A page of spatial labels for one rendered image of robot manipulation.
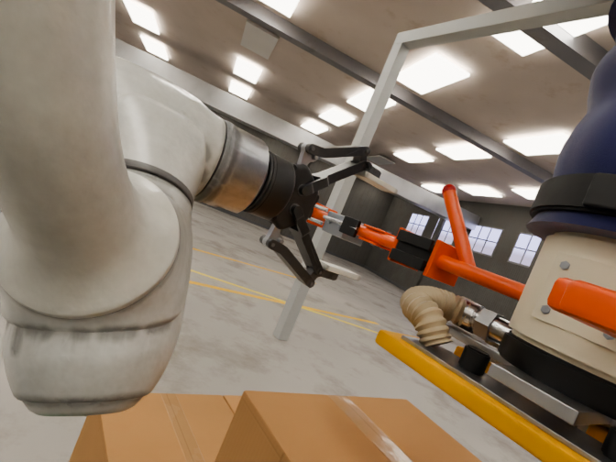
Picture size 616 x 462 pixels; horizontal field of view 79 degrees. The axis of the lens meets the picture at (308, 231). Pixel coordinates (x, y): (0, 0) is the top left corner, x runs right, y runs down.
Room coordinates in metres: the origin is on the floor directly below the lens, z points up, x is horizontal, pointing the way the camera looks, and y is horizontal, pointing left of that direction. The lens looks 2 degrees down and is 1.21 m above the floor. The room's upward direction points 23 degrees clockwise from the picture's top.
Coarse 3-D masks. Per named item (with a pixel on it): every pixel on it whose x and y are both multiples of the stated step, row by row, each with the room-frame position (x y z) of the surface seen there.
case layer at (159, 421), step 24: (144, 408) 1.03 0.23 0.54; (168, 408) 1.07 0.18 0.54; (192, 408) 1.12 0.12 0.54; (216, 408) 1.17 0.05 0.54; (96, 432) 0.92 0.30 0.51; (120, 432) 0.91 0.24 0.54; (144, 432) 0.94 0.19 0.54; (168, 432) 0.98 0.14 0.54; (192, 432) 1.02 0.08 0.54; (216, 432) 1.06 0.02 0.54; (72, 456) 1.01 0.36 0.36; (96, 456) 0.87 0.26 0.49; (120, 456) 0.84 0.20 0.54; (144, 456) 0.87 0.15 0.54; (168, 456) 0.90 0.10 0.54; (192, 456) 0.93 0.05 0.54
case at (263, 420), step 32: (256, 416) 0.50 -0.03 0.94; (288, 416) 0.52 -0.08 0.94; (320, 416) 0.56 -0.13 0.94; (352, 416) 0.60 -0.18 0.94; (384, 416) 0.65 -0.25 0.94; (416, 416) 0.71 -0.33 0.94; (224, 448) 0.54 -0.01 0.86; (256, 448) 0.48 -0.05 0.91; (288, 448) 0.45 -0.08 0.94; (320, 448) 0.48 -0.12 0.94; (352, 448) 0.51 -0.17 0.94; (384, 448) 0.54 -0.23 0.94; (416, 448) 0.58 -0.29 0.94; (448, 448) 0.63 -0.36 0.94
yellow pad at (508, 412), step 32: (416, 352) 0.42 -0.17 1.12; (448, 352) 0.47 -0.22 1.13; (480, 352) 0.41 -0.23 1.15; (448, 384) 0.38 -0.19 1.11; (480, 384) 0.38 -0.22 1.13; (480, 416) 0.35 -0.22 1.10; (512, 416) 0.33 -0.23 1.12; (544, 416) 0.35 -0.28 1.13; (544, 448) 0.31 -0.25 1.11; (576, 448) 0.30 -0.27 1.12; (608, 448) 0.31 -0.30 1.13
